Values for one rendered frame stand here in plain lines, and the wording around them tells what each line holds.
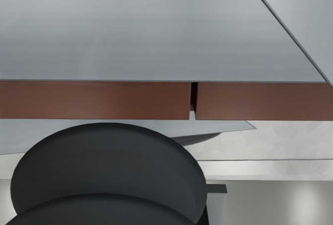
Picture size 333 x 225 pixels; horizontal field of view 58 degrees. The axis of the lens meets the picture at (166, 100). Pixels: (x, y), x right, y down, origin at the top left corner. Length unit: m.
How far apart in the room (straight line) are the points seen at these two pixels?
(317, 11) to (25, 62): 0.18
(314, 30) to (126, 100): 0.14
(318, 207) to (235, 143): 1.28
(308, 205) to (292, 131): 1.23
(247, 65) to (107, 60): 0.09
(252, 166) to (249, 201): 1.09
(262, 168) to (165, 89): 0.29
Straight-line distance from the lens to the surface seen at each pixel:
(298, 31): 0.20
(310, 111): 0.26
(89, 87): 0.23
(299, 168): 0.50
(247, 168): 0.48
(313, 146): 0.49
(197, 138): 0.40
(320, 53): 0.21
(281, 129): 0.45
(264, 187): 1.51
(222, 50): 0.19
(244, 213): 1.62
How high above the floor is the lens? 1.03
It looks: 62 degrees down
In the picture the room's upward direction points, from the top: 180 degrees clockwise
